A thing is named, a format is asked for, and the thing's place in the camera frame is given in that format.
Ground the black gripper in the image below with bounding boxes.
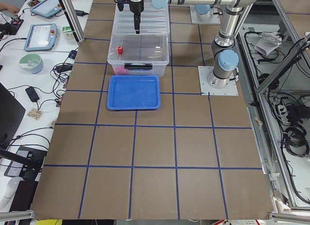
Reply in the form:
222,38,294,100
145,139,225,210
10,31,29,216
117,0,144,34

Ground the clear plastic box lid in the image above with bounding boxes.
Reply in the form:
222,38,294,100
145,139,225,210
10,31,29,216
112,4,170,35

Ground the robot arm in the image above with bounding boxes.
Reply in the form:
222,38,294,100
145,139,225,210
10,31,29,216
149,0,256,89

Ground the clear plastic storage box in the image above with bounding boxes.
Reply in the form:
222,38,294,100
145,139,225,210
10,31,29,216
107,34,170,77

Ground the green white carton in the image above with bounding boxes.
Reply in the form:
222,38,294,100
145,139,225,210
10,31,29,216
62,26,75,40

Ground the blue plastic tray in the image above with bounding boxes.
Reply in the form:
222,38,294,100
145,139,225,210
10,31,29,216
107,75,161,111

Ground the teach pendant far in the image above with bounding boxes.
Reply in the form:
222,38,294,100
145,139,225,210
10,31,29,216
30,0,62,18

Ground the teach pendant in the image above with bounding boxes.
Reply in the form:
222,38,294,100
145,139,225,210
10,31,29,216
24,23,58,52
30,0,62,18

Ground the teach pendant near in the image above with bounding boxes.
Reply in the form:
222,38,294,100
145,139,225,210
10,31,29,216
24,23,58,52

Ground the green white bowl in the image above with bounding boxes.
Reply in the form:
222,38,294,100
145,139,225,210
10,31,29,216
19,54,44,74

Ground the black power adapter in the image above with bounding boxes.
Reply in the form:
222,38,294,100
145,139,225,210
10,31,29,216
25,86,40,102

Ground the black monitor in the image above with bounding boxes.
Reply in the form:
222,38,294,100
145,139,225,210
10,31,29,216
0,84,26,149

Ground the aluminium frame post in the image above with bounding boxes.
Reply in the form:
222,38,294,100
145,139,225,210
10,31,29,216
58,0,85,43

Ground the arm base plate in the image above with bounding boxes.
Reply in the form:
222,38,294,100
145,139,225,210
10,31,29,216
190,4,222,25
198,66,239,96

